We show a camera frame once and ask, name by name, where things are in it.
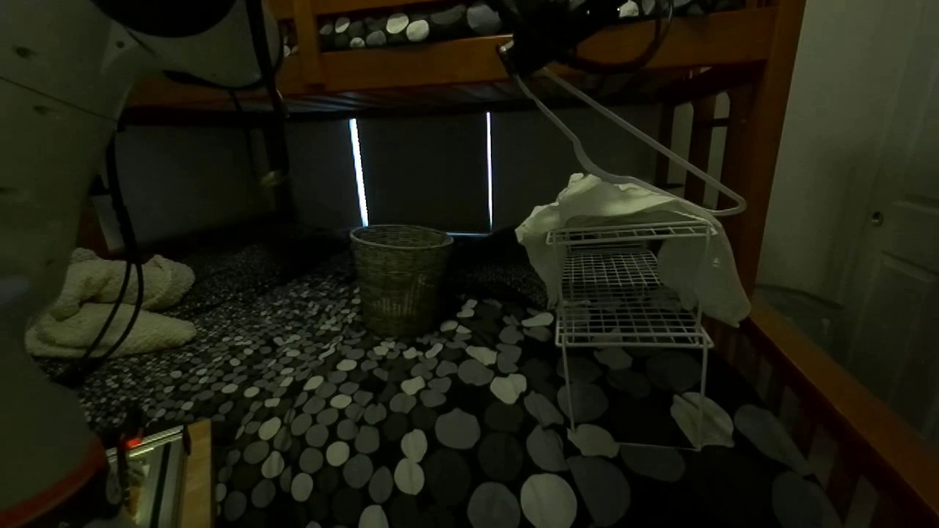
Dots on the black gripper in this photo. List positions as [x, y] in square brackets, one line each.
[554, 26]

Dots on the white plastic clothes hanger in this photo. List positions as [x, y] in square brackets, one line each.
[636, 131]

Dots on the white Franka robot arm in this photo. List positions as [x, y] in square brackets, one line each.
[59, 147]

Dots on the dotted upper bunk mattress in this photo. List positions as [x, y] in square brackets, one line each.
[420, 23]

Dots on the dark window blind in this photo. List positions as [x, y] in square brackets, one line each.
[420, 171]

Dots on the white crumpled cloth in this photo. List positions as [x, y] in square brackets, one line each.
[607, 202]

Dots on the woven wicker basket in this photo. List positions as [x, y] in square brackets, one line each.
[400, 279]

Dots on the black grey dotted bedspread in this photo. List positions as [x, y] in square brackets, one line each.
[391, 411]

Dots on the white panel door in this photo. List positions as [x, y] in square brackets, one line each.
[882, 244]

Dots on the beige folded towel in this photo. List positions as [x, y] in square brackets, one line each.
[108, 328]

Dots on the clear box with green light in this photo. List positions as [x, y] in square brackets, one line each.
[149, 480]

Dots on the grey object with orange rim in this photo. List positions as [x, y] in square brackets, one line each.
[40, 489]

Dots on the wooden bunk bed frame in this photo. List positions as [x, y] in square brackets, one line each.
[413, 64]

